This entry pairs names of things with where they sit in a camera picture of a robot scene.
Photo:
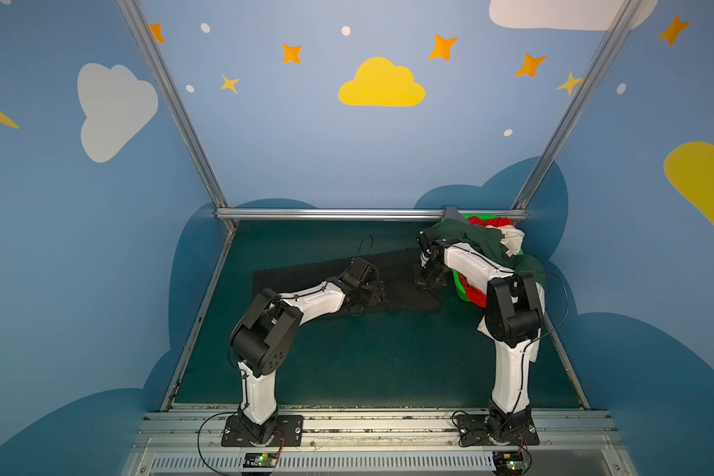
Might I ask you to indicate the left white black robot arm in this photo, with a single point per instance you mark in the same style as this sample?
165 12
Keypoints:
264 337

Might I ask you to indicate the rear horizontal aluminium rail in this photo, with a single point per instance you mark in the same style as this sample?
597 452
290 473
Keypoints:
352 214

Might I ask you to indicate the dark green t shirt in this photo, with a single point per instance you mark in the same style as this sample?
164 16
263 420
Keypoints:
486 246

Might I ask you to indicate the front aluminium rail bed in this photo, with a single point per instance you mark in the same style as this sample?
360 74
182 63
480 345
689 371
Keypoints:
343 441

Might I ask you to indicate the white t shirt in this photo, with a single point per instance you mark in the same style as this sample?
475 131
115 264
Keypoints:
514 297

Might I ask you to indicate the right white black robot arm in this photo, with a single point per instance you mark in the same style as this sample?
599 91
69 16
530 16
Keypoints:
509 397

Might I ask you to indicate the black t shirt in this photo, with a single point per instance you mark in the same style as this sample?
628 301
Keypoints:
395 270

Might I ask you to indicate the right side floor rail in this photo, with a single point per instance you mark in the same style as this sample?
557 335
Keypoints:
565 362

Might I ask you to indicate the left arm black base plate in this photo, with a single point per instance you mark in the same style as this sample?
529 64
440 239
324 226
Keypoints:
239 431

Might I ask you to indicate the right rear aluminium post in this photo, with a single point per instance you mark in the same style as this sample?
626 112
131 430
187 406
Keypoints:
609 47

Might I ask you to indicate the left rear aluminium post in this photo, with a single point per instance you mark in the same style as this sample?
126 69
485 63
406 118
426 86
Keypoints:
136 20

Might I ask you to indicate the left green circuit board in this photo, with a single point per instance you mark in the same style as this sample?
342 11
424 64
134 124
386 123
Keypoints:
265 461

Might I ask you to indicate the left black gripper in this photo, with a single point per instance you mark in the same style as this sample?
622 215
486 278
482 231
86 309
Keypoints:
368 288

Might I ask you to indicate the aluminium post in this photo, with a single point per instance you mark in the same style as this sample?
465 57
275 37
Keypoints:
136 20
609 47

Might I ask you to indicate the green circuit board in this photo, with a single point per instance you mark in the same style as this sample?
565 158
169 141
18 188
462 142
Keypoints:
265 461
509 463

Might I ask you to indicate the bright green plastic basket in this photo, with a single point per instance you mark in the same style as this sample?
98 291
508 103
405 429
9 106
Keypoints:
512 239

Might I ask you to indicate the right green circuit board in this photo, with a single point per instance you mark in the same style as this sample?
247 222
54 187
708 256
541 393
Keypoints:
509 463

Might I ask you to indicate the grey t shirt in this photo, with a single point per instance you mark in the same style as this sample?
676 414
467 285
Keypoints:
451 213

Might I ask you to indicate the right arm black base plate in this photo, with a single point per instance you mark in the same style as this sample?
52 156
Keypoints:
485 430

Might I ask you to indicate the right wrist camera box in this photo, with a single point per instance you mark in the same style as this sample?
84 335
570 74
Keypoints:
430 241

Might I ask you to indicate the red t shirt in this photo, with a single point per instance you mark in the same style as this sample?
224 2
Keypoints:
465 290

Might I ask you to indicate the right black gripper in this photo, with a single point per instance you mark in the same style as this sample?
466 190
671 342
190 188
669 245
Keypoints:
428 274

